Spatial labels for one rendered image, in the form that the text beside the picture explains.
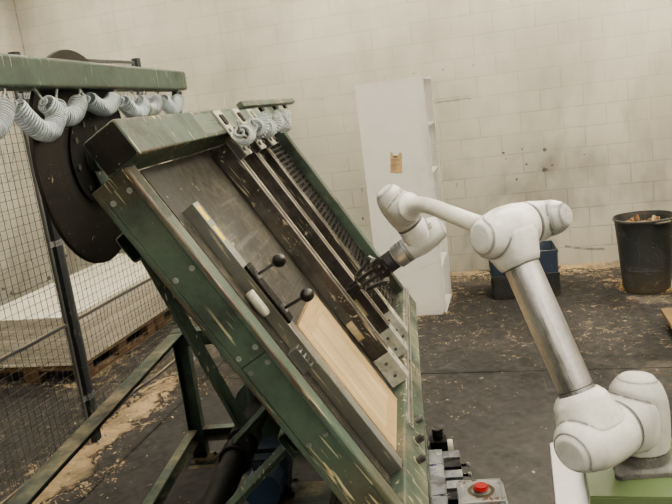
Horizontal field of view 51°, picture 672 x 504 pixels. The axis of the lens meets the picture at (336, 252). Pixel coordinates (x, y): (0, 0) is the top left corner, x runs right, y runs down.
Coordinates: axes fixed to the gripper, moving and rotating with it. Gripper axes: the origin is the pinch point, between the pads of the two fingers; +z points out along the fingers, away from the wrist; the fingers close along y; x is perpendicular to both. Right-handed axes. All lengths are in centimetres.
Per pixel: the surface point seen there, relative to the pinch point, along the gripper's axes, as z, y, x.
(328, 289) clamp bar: 4.9, 6.3, 8.0
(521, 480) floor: 7, -141, -71
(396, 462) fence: 5, -36, 69
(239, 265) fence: 5, 36, 69
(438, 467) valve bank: 4, -57, 42
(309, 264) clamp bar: 4.8, 17.7, 8.0
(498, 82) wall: -139, -4, -480
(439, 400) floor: 37, -124, -173
